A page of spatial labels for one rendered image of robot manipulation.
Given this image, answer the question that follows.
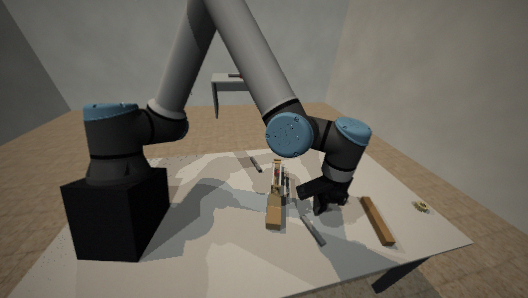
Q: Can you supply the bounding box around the grey square stick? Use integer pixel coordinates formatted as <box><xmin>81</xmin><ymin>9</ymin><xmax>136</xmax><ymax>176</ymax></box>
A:
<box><xmin>300</xmin><ymin>214</ymin><xmax>326</xmax><ymax>247</ymax></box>
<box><xmin>250</xmin><ymin>157</ymin><xmax>262</xmax><ymax>172</ymax></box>

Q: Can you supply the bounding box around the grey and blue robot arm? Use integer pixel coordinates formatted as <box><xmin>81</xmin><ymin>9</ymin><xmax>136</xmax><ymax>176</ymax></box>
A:
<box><xmin>83</xmin><ymin>0</ymin><xmax>372</xmax><ymax>186</ymax></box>

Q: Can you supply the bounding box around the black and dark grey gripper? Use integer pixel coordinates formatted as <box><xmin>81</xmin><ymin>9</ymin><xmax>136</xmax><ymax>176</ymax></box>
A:
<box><xmin>313</xmin><ymin>174</ymin><xmax>354</xmax><ymax>216</ymax></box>

